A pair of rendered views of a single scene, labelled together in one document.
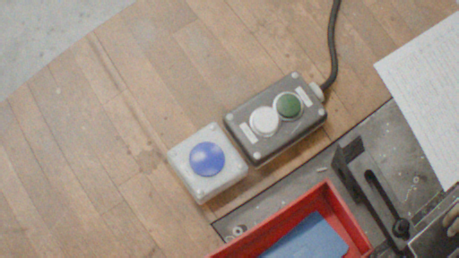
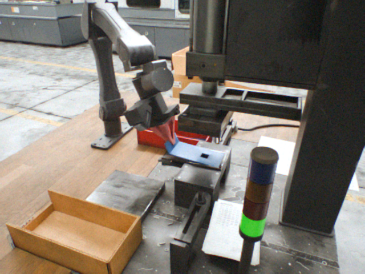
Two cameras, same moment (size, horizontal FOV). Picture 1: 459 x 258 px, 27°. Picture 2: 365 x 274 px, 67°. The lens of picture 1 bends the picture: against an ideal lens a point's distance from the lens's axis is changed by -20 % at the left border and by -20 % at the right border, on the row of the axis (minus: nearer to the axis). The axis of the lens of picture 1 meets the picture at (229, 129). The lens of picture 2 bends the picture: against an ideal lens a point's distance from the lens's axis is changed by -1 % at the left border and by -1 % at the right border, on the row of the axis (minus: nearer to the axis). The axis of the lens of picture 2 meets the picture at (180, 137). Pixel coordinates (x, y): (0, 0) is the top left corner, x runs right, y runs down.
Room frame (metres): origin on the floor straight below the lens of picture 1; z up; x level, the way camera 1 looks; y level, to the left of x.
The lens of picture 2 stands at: (-0.21, -0.78, 1.40)
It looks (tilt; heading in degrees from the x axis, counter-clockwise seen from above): 29 degrees down; 58
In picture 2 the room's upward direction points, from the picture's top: straight up
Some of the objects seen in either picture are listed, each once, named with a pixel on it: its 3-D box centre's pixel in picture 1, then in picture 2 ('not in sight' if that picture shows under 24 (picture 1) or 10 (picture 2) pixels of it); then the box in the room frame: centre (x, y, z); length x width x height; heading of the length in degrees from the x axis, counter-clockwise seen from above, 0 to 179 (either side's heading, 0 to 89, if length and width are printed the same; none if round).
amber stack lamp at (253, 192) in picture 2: not in sight; (259, 185); (0.06, -0.57, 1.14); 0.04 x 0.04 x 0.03
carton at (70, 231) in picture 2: not in sight; (75, 234); (-0.18, -0.32, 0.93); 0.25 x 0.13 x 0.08; 127
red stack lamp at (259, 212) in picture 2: not in sight; (255, 203); (0.06, -0.57, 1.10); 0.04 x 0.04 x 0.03
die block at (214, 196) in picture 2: not in sight; (205, 176); (0.17, -0.30, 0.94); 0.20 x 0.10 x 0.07; 37
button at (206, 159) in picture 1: (206, 160); not in sight; (0.38, 0.02, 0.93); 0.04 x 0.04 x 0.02
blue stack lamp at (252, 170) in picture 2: not in sight; (262, 166); (0.06, -0.57, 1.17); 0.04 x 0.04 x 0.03
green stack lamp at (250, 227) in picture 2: not in sight; (252, 220); (0.06, -0.57, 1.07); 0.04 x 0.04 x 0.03
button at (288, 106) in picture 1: (288, 107); not in sight; (0.44, -0.07, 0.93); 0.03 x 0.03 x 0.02
